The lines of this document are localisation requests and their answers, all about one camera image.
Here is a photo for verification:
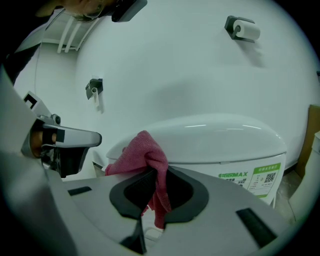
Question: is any black paper holder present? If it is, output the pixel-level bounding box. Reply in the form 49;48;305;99
224;15;256;44

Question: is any white tankless smart toilet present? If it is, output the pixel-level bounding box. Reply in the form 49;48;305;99
289;131;320;225

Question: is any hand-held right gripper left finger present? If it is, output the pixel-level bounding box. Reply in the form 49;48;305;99
62;169;157;256

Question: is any head-worn camera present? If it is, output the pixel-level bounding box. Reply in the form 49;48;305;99
111;0;148;23

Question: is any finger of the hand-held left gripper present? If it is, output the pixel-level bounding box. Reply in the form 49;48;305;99
56;125;103;149

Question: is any white tank toilet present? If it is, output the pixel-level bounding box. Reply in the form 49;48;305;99
106;113;288;248

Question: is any black wall valve bracket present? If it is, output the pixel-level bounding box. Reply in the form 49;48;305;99
85;78;104;100

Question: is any pink cloth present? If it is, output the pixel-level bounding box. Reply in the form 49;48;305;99
104;129;173;230

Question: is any tall brown cardboard box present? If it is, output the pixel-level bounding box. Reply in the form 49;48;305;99
294;104;320;179

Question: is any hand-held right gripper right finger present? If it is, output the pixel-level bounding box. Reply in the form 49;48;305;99
149;166;291;256

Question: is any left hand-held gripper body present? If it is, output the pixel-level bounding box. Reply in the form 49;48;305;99
21;91;91;179

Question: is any person's left hand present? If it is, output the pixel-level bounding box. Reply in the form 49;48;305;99
31;129;58;158

